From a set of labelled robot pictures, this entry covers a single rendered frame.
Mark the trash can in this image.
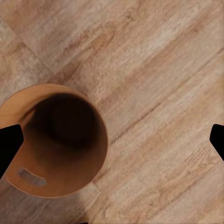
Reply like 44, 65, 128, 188
0, 84, 109, 198

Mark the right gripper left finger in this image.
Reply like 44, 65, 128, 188
0, 124, 24, 179

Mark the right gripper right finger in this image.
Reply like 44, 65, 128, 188
210, 124, 224, 161

